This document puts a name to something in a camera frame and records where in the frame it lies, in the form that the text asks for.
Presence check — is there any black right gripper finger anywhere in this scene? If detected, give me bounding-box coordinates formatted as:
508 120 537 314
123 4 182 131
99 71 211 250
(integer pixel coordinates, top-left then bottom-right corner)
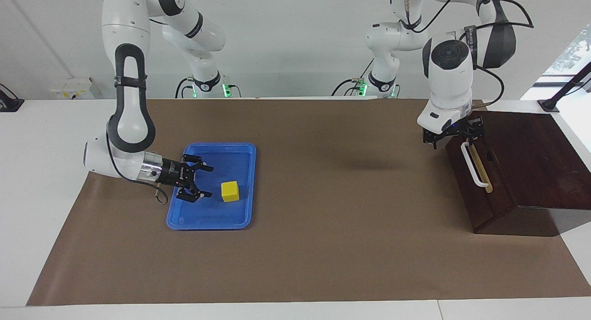
177 183 213 204
181 154 215 173

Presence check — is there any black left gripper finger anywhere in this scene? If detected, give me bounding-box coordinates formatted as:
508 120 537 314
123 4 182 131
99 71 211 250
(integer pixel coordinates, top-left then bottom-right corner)
422 127 445 150
464 117 486 144

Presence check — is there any white drawer handle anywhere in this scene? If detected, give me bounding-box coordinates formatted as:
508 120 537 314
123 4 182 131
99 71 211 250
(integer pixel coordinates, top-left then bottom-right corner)
460 141 491 188

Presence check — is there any yellow cube block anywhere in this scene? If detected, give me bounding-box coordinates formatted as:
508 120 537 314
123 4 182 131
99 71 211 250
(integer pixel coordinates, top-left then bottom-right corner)
221 181 241 203

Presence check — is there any dark wood drawer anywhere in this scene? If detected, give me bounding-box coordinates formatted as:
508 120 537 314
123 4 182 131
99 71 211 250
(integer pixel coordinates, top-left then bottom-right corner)
447 119 517 221

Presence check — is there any dark wood drawer cabinet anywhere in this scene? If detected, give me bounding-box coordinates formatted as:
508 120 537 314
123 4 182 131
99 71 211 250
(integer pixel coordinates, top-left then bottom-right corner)
446 110 591 235

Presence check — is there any blue plastic tray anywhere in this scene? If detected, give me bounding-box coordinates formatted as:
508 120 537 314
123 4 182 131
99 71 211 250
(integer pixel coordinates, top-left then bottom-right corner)
166 142 257 231

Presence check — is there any bright window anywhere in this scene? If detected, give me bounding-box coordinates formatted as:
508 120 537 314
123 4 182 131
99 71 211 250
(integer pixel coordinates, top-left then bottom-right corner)
540 27 591 78

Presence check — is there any brown paper table mat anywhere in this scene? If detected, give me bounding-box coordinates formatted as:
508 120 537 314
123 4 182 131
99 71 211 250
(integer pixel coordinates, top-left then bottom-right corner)
26 98 591 307

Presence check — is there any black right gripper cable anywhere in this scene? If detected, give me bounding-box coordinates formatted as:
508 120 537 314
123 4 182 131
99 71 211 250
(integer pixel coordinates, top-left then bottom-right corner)
105 126 169 205

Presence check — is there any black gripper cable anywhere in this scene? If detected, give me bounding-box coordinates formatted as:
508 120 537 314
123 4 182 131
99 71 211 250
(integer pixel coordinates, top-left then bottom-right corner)
390 0 535 108
105 126 169 205

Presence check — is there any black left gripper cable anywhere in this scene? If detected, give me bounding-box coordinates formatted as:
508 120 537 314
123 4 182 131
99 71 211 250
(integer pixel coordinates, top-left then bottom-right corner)
390 0 535 108

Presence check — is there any black camera stand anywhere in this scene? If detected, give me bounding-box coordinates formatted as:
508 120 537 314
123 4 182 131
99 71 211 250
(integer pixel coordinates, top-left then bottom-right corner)
538 61 591 113

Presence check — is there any black arm base cable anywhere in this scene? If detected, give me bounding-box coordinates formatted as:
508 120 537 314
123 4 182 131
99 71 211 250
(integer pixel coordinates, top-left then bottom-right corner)
332 78 358 97
175 78 194 99

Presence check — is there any thin black base cable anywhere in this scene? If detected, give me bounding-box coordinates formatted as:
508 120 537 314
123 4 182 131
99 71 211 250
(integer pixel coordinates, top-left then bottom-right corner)
358 57 375 80

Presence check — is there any white wall socket box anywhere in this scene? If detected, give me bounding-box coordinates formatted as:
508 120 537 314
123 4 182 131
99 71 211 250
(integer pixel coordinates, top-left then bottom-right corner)
50 78 95 100

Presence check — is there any black clamp mount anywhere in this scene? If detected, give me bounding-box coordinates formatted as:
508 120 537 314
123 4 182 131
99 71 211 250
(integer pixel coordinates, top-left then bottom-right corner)
0 84 24 113

